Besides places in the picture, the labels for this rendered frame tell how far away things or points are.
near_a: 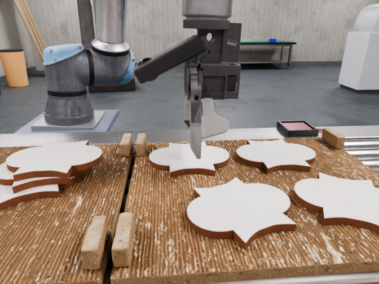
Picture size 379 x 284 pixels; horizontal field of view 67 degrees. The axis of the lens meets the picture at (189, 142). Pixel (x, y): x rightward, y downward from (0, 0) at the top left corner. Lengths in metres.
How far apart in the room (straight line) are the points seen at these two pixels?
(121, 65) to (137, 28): 8.07
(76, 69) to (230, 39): 0.58
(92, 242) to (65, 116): 0.67
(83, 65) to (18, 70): 5.91
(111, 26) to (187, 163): 0.56
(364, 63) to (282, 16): 4.11
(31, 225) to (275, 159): 0.38
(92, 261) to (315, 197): 0.29
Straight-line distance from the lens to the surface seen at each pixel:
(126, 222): 0.34
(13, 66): 6.82
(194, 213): 0.37
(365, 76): 6.13
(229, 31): 0.46
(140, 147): 0.54
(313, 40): 10.02
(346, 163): 0.58
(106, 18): 0.92
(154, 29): 8.99
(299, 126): 0.77
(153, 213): 0.39
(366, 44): 6.04
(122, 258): 0.32
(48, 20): 8.97
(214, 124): 0.44
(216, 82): 0.46
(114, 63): 0.95
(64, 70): 0.93
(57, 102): 0.96
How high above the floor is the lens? 1.16
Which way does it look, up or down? 22 degrees down
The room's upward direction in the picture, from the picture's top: straight up
